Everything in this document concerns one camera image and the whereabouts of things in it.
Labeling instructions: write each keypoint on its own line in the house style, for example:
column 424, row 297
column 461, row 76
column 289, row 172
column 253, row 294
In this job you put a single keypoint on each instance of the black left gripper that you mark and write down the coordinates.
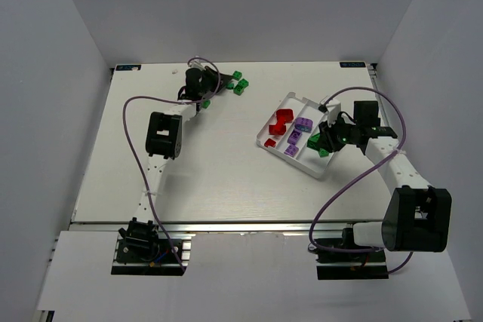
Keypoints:
column 213, row 78

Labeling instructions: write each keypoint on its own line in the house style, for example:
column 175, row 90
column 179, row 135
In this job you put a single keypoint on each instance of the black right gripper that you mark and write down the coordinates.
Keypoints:
column 328, row 137

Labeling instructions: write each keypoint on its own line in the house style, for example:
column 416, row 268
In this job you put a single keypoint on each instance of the purple paw print lego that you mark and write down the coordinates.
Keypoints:
column 303, row 124

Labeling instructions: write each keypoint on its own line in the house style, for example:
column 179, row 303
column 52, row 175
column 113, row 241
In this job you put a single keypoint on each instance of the small purple lego brick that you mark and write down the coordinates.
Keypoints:
column 294, row 136

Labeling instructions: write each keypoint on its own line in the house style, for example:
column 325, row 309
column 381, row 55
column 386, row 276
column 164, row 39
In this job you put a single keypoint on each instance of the green small lego brick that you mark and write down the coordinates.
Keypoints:
column 237, row 75

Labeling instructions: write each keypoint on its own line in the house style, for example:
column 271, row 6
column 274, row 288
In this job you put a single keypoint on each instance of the purple square lego brick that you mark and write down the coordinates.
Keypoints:
column 291, row 150

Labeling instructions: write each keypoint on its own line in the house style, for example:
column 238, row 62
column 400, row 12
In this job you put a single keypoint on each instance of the red long lego brick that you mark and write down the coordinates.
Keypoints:
column 279, row 128

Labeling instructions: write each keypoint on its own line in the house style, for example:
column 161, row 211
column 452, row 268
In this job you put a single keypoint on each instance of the red rounded lego brick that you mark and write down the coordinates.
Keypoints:
column 284, row 116

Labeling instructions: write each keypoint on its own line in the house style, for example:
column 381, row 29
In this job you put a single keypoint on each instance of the small red lego brick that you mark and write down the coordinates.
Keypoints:
column 270, row 143

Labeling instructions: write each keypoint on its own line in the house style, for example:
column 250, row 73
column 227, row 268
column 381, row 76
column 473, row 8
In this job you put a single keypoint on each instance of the green square lego brick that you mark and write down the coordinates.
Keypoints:
column 312, row 142

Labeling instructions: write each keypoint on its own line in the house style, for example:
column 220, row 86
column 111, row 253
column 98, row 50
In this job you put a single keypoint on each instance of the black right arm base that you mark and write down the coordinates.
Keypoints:
column 331, row 266

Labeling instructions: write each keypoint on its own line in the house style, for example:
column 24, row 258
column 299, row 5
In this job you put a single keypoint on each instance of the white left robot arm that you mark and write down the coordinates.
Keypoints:
column 163, row 144

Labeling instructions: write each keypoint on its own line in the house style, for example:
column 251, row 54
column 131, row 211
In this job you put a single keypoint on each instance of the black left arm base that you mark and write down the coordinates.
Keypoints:
column 143, row 249

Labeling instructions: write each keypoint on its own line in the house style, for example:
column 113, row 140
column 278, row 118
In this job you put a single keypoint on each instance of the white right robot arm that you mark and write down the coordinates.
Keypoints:
column 418, row 215

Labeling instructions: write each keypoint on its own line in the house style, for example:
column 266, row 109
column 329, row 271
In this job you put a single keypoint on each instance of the white three-compartment tray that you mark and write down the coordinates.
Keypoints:
column 296, row 145

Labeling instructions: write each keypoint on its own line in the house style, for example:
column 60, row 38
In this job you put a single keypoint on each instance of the blue right corner label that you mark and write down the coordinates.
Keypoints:
column 352, row 64

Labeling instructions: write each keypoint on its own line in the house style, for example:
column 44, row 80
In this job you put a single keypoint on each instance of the blue corner label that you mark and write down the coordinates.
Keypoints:
column 127, row 67
column 352, row 64

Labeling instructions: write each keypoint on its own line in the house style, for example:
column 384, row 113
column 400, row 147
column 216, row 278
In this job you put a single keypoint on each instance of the blue left corner label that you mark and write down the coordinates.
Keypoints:
column 127, row 67

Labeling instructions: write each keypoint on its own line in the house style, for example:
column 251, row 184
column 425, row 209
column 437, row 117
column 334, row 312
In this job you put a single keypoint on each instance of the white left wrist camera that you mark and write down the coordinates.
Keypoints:
column 211, row 71

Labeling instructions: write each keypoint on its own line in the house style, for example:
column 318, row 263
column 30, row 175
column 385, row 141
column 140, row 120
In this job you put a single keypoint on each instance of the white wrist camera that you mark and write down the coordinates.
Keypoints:
column 330, row 110
column 211, row 71

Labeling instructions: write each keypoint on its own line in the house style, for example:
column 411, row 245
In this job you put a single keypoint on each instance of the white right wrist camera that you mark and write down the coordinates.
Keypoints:
column 330, row 110

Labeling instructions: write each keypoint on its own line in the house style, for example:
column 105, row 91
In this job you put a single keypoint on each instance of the aluminium table rail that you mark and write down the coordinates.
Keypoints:
column 221, row 227

